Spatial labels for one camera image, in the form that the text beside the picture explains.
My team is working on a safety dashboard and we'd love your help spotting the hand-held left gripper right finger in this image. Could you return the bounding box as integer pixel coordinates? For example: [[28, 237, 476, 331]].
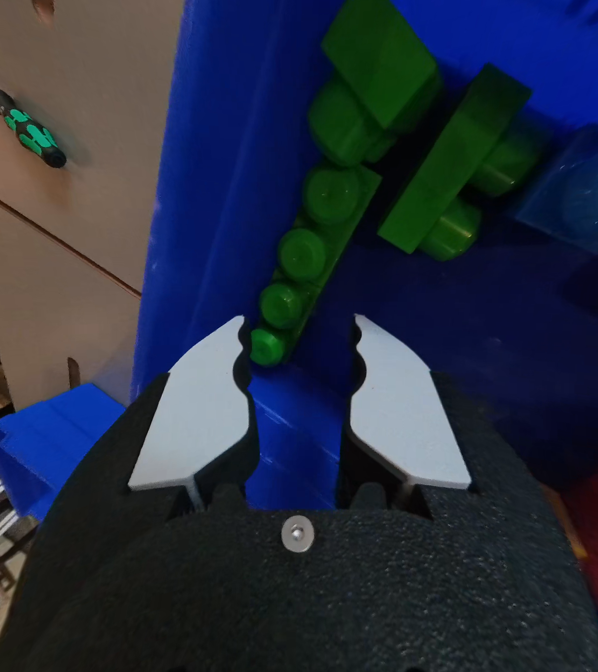
[[343, 313, 474, 491]]

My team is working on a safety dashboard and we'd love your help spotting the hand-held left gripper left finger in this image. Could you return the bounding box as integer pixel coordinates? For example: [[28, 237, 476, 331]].
[[129, 315, 259, 492]]

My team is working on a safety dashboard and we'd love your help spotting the blue plastic storage bin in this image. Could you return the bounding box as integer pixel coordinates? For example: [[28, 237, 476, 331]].
[[131, 0, 598, 657]]

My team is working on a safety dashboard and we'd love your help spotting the blue bin with white label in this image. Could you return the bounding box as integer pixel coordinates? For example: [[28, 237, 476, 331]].
[[0, 381, 128, 523]]

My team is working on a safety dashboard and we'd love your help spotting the blue mega block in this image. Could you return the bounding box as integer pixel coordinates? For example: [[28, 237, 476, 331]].
[[511, 124, 598, 258]]

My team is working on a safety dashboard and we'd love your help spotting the green mega block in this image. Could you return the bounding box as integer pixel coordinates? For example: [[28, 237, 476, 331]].
[[248, 163, 384, 368], [308, 0, 443, 169], [377, 63, 547, 264]]

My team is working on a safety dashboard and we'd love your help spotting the green-handled screwdriver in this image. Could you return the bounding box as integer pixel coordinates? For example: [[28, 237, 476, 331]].
[[0, 89, 69, 170]]

